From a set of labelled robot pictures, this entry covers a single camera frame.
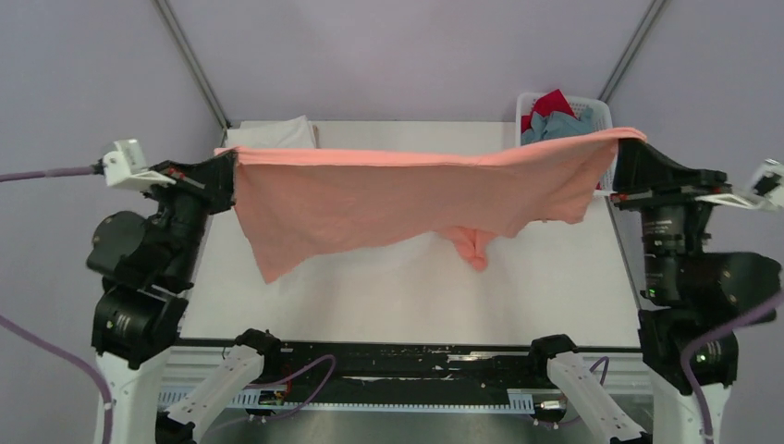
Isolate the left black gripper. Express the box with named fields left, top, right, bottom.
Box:
left=143, top=147, right=239, bottom=280

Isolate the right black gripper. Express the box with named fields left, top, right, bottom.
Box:
left=606, top=129, right=728, bottom=295

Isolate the salmon pink t shirt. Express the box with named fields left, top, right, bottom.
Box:
left=234, top=128, right=644, bottom=283

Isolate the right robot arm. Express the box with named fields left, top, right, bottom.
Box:
left=527, top=139, right=783, bottom=443

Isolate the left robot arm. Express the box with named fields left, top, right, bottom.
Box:
left=86, top=150, right=283, bottom=443

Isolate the white plastic basket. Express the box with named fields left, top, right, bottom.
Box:
left=515, top=92, right=616, bottom=199

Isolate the folded white t shirt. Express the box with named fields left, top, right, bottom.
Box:
left=225, top=115, right=318, bottom=149

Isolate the grey blue t shirt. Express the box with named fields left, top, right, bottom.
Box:
left=521, top=108, right=594, bottom=145

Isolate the red t shirt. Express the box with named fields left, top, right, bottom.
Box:
left=521, top=89, right=576, bottom=132

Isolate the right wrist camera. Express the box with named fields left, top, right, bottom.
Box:
left=696, top=159, right=783, bottom=212

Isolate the right aluminium frame post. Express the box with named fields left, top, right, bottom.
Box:
left=598, top=0, right=670, bottom=103

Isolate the aluminium frame post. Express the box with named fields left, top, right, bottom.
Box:
left=151, top=0, right=230, bottom=132
left=598, top=0, right=670, bottom=103

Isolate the left aluminium frame post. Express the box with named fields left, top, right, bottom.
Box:
left=151, top=0, right=230, bottom=132

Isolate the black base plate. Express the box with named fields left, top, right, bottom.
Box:
left=165, top=339, right=651, bottom=407

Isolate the white slotted cable duct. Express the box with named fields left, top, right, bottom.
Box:
left=157, top=386, right=535, bottom=415

